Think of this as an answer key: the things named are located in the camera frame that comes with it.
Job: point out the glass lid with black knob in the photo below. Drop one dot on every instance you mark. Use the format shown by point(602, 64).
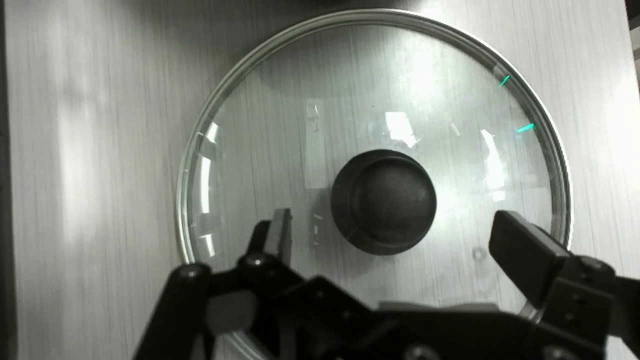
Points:
point(383, 201)

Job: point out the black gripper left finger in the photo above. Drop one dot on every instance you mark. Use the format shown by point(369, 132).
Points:
point(186, 320)

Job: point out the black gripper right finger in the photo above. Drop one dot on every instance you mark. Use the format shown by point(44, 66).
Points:
point(533, 260)

